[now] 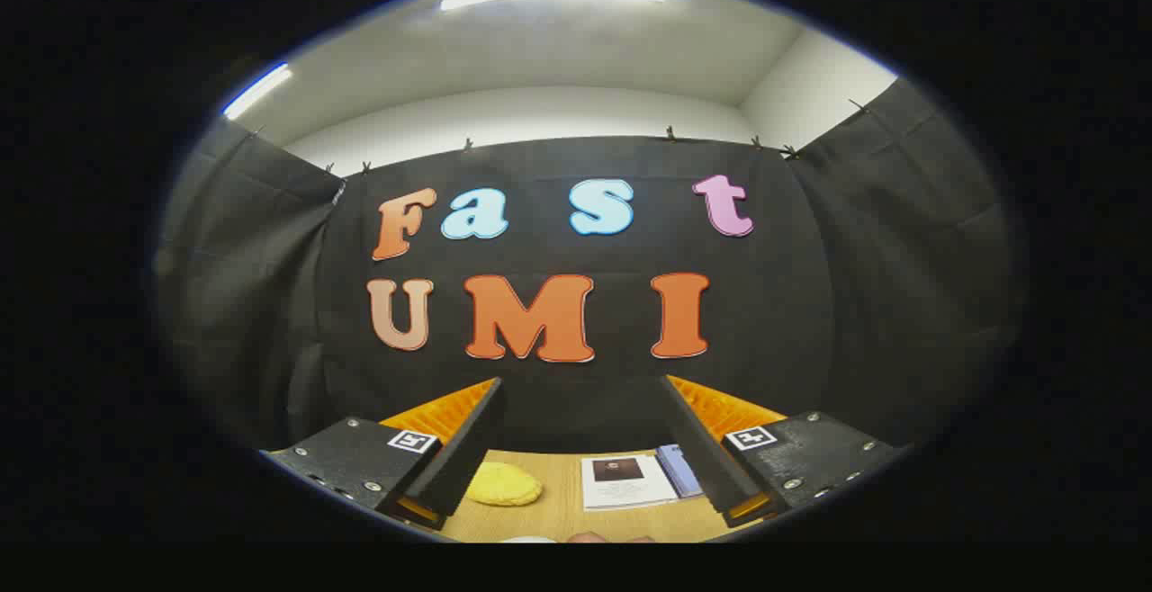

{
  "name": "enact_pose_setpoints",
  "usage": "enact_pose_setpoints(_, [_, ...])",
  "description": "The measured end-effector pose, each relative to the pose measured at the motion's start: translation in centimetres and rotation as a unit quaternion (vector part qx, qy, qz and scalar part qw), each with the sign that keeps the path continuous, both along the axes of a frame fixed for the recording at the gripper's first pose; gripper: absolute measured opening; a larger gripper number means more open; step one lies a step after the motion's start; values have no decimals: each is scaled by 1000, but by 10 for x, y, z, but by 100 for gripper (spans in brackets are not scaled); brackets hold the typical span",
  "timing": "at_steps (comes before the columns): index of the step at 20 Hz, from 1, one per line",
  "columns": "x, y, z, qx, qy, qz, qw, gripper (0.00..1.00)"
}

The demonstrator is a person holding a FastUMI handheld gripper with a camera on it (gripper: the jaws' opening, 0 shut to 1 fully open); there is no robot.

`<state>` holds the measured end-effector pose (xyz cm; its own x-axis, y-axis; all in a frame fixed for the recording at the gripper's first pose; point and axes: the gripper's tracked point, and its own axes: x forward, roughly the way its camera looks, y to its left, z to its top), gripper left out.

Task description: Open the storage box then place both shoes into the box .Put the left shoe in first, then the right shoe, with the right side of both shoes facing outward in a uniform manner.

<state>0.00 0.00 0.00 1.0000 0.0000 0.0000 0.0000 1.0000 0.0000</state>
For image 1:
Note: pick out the white booklet with portrait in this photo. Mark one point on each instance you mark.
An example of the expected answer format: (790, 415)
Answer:
(625, 484)

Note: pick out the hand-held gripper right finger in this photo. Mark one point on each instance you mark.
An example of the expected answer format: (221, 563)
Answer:
(706, 457)

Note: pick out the ceiling light strip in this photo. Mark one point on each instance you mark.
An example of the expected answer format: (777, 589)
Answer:
(549, 0)
(256, 91)

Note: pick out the blue book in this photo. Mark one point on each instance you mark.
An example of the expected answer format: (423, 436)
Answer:
(679, 469)

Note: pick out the yellow fuzzy plush cushion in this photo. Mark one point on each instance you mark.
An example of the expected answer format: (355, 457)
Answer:
(504, 484)

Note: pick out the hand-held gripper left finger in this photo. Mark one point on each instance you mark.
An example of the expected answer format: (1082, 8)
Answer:
(459, 457)

